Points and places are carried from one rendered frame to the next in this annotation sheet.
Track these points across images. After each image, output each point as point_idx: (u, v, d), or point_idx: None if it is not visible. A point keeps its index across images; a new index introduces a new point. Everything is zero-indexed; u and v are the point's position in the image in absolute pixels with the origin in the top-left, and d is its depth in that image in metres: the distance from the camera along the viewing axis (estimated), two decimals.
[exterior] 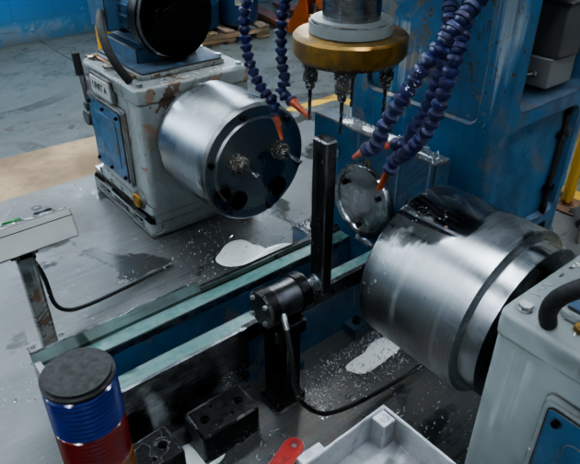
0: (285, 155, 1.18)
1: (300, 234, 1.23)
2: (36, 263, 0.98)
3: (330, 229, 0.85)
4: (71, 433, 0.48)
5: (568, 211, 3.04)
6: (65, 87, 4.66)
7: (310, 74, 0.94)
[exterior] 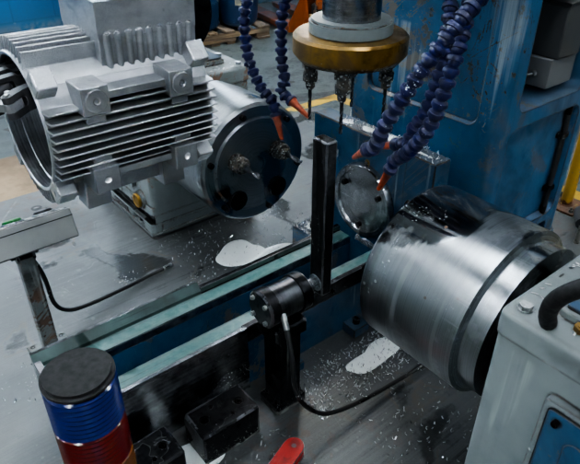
0: (285, 155, 1.18)
1: (300, 234, 1.23)
2: (36, 263, 0.98)
3: (330, 229, 0.85)
4: (71, 433, 0.48)
5: (568, 211, 3.04)
6: None
7: (310, 74, 0.94)
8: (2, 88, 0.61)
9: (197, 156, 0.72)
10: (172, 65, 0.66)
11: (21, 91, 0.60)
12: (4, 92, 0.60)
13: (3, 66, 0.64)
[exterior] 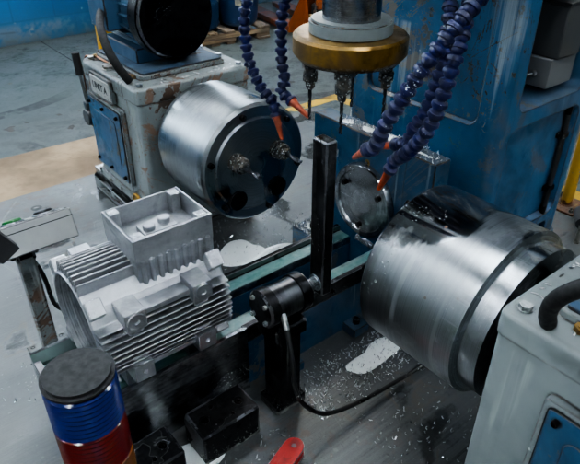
0: (285, 155, 1.18)
1: (300, 234, 1.23)
2: (36, 263, 0.98)
3: (330, 229, 0.85)
4: (71, 433, 0.48)
5: (568, 211, 3.04)
6: (65, 87, 4.66)
7: (310, 74, 0.94)
8: None
9: (216, 338, 0.88)
10: (195, 277, 0.82)
11: None
12: None
13: None
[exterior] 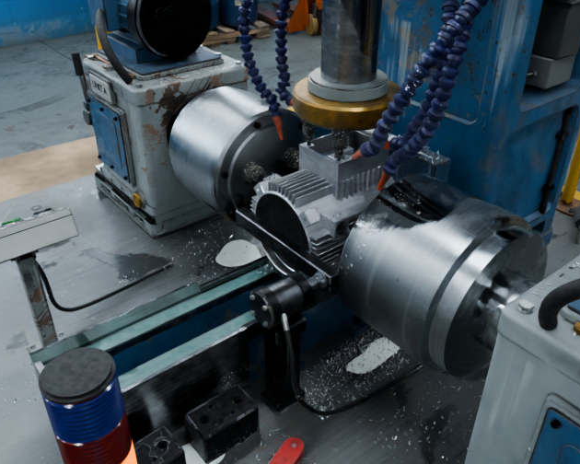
0: None
1: None
2: (36, 263, 0.98)
3: (287, 240, 0.98)
4: (71, 433, 0.48)
5: (568, 211, 3.04)
6: (65, 87, 4.66)
7: (309, 127, 0.99)
8: None
9: None
10: None
11: None
12: None
13: None
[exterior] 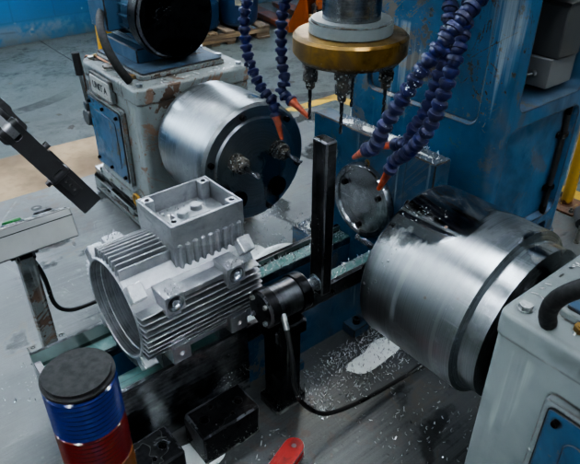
0: (285, 155, 1.18)
1: (300, 234, 1.23)
2: (36, 263, 0.98)
3: (330, 229, 0.85)
4: (71, 433, 0.48)
5: (568, 211, 3.04)
6: (65, 87, 4.66)
7: (310, 74, 0.94)
8: None
9: (247, 320, 0.91)
10: (228, 261, 0.85)
11: (25, 131, 0.67)
12: (15, 120, 0.67)
13: None
